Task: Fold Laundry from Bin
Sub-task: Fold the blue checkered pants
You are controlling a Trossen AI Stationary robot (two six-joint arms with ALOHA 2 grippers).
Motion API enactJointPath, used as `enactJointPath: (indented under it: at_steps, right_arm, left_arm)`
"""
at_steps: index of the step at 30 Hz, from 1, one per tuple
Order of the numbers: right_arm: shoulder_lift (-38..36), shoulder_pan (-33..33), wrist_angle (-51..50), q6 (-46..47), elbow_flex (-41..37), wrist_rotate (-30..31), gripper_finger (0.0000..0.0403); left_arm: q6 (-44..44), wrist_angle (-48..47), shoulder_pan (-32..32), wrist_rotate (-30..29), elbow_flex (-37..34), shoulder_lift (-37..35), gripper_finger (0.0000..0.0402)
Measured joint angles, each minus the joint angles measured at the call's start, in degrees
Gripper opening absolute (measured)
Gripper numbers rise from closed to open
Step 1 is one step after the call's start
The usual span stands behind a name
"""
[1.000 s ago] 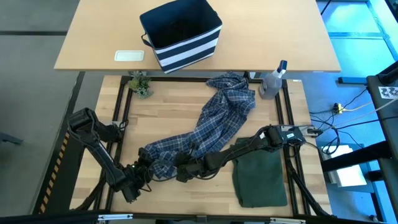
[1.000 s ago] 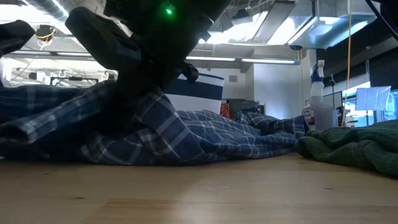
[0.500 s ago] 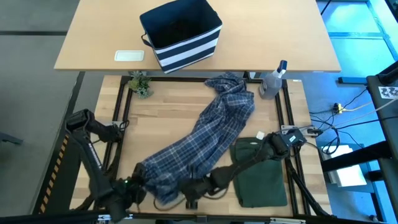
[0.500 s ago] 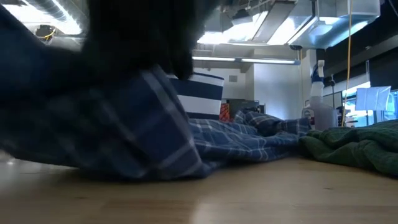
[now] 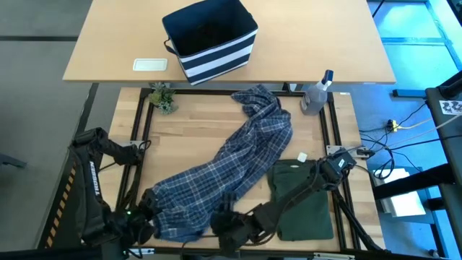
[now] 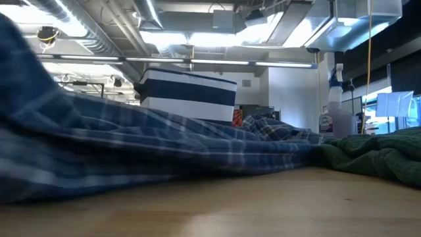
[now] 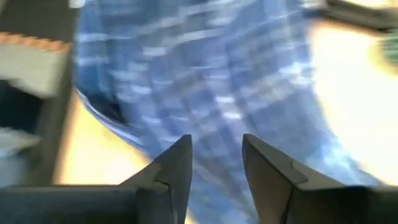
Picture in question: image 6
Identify navy white striped fabric bin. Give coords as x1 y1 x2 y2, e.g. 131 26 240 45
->
134 67 238 126

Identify blue plaid shirt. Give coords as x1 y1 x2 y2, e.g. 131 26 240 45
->
0 13 324 204

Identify dark green button shirt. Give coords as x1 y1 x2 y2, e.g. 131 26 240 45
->
314 126 421 189

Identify orange red object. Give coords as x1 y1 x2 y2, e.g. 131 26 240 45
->
231 109 244 128

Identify dark equipment cabinet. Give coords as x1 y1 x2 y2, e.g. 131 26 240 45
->
241 104 281 121

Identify LED light bar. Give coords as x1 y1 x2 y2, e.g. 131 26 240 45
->
36 54 318 69

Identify clear spray bottle blue nozzle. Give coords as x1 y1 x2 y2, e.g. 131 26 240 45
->
318 63 359 139

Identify white tilted screen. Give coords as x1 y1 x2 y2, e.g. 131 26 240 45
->
376 91 414 118

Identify black rectangular stand frame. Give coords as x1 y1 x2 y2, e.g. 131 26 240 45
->
59 80 105 99

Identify yellow hanging cord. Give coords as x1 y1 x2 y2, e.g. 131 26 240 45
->
359 0 374 136

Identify yellow black cable reel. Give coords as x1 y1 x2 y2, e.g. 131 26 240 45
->
36 25 60 43

